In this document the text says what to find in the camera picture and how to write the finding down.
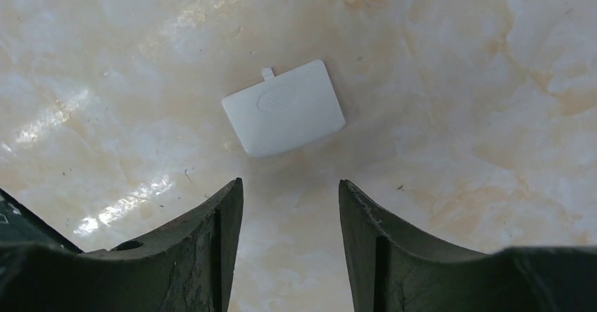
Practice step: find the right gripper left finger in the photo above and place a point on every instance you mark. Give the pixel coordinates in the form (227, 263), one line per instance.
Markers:
(186, 264)

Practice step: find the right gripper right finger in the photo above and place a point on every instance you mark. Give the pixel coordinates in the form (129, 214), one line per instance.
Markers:
(395, 266)

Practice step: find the white battery cover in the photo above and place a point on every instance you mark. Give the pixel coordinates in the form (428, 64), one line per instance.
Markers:
(285, 112)

